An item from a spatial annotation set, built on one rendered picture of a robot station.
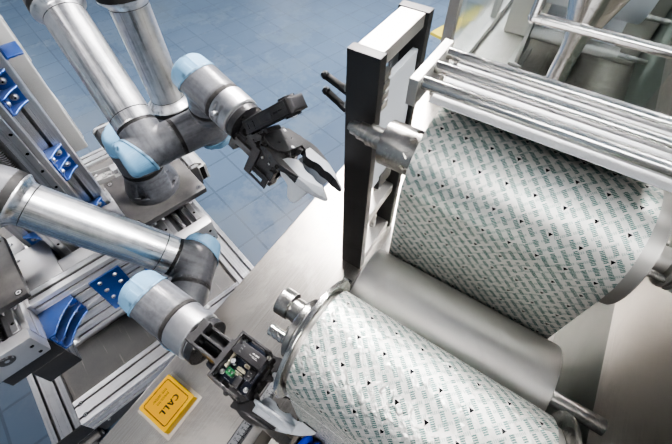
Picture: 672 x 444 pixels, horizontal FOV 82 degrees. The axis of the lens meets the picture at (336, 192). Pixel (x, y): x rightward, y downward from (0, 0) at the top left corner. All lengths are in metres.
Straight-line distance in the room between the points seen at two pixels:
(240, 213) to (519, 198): 1.85
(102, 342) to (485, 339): 1.51
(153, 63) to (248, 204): 1.29
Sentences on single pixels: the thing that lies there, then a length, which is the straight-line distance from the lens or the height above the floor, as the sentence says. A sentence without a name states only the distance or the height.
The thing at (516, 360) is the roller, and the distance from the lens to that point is 0.53.
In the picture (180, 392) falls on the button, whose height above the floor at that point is 0.92.
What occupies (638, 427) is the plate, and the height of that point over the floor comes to 1.25.
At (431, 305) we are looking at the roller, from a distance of 0.52.
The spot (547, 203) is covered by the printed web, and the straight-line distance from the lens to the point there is 0.45.
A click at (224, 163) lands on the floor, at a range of 2.44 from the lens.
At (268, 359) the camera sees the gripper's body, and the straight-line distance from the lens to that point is 0.59.
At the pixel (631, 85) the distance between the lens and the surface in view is 1.24.
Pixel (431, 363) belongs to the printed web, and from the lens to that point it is 0.42.
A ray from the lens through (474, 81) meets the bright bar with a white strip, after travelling 0.47.
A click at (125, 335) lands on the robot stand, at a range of 1.77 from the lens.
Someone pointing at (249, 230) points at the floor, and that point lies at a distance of 2.09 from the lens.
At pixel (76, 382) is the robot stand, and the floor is 0.21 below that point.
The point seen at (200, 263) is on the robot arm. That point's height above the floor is 1.04.
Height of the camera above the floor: 1.70
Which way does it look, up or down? 51 degrees down
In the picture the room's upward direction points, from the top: straight up
